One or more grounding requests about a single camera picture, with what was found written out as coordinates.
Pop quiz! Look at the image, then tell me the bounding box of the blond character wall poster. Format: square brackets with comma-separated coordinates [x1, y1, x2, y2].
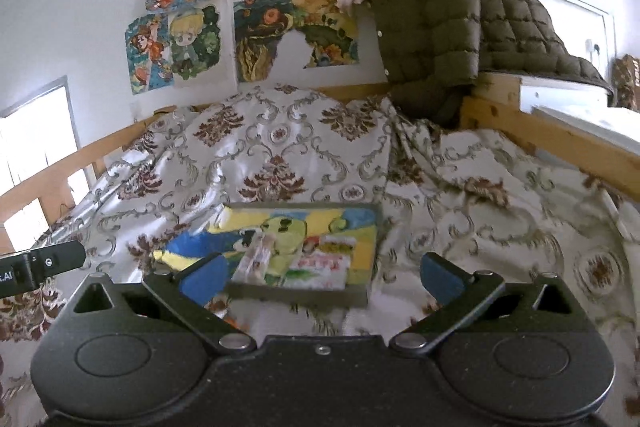
[170, 4, 221, 88]

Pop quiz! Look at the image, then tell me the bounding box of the white red snack packet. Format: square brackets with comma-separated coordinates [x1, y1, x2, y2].
[282, 237, 353, 292]

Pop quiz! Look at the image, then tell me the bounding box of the girl with fish wall poster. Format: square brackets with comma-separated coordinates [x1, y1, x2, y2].
[125, 12, 173, 95]

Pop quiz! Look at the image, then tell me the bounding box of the bright window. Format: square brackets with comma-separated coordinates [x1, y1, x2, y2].
[0, 77, 83, 238]

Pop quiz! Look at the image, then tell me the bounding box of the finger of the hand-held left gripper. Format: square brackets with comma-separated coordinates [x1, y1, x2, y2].
[30, 240, 87, 282]

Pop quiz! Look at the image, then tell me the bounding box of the white cabinet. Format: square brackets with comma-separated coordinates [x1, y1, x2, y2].
[520, 74, 640, 148]

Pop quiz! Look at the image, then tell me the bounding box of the clear snack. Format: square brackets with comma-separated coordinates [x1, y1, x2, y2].
[231, 234, 275, 284]

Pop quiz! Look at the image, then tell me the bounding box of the wooden bed frame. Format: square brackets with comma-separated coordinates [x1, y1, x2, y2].
[0, 72, 640, 258]

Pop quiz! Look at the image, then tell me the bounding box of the brown patterned box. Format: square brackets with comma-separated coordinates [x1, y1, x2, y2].
[614, 56, 640, 110]

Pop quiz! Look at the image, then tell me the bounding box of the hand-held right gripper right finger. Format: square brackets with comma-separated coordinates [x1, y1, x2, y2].
[389, 252, 583, 355]

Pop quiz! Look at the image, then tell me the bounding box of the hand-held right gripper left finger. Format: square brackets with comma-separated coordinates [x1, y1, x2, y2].
[60, 253, 257, 355]

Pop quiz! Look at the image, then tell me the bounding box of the floral patterned blanket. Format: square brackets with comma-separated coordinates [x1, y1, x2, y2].
[0, 84, 640, 427]

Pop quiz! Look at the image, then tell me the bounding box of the olive quilted jacket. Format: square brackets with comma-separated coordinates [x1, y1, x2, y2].
[372, 0, 613, 128]

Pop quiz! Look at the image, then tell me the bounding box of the torn swirly wall poster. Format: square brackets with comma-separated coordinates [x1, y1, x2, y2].
[234, 0, 361, 82]

